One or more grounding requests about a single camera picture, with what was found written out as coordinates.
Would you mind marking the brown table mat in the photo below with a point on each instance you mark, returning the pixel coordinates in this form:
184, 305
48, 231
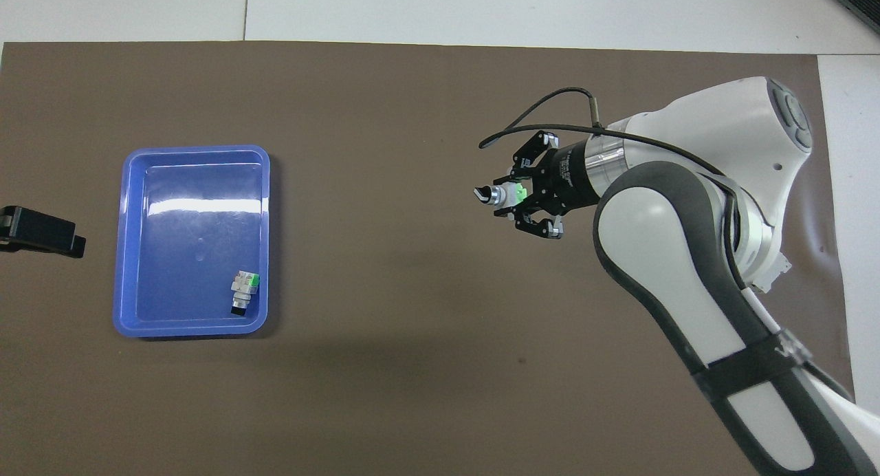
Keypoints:
385, 187

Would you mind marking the green white selector switch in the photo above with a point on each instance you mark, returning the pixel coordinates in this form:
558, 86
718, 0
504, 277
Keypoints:
505, 194
245, 288

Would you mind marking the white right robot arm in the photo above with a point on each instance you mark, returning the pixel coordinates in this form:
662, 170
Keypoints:
687, 256

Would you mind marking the blue plastic tray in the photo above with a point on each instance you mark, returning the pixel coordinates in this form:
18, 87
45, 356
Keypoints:
192, 256

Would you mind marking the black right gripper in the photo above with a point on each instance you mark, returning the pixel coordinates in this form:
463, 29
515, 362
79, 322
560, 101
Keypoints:
567, 177

